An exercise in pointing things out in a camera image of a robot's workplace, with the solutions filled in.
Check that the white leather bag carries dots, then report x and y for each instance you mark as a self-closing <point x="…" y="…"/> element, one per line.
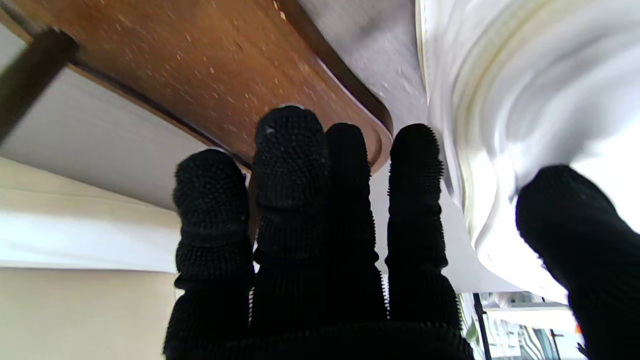
<point x="525" y="125"/>

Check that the brown wooden jewelry stand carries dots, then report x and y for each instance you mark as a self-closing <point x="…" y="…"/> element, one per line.
<point x="200" y="65"/>

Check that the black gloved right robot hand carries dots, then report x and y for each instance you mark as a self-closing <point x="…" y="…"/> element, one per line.
<point x="320" y="260"/>

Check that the beige sofa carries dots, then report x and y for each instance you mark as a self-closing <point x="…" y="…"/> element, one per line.
<point x="75" y="280"/>

